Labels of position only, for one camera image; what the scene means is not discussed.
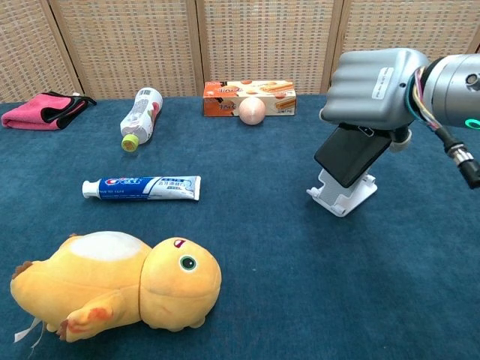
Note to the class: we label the orange cookie box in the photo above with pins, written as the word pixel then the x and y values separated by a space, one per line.
pixel 221 101

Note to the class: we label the peach coloured ball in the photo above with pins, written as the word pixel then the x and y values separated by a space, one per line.
pixel 252 111

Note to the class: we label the blue table cloth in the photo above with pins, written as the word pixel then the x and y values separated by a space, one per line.
pixel 281 270

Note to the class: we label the woven bamboo folding screen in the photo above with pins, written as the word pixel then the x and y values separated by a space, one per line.
pixel 262 41

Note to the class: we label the blue white toothpaste tube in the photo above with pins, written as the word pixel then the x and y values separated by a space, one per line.
pixel 150 188

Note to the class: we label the white phone stand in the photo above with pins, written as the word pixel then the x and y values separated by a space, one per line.
pixel 330 197

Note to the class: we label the white bottle with green cap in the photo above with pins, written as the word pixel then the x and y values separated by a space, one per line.
pixel 140 114

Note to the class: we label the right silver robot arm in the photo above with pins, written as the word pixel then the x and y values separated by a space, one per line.
pixel 450 90

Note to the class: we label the pink cloth with black trim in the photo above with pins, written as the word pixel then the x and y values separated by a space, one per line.
pixel 26 114

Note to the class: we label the black smartphone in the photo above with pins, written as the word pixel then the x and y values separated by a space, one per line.
pixel 352 157

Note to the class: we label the yellow plush toy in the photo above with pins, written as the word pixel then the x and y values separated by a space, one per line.
pixel 112 281

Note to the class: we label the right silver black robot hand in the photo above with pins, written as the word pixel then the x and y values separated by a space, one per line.
pixel 367 88

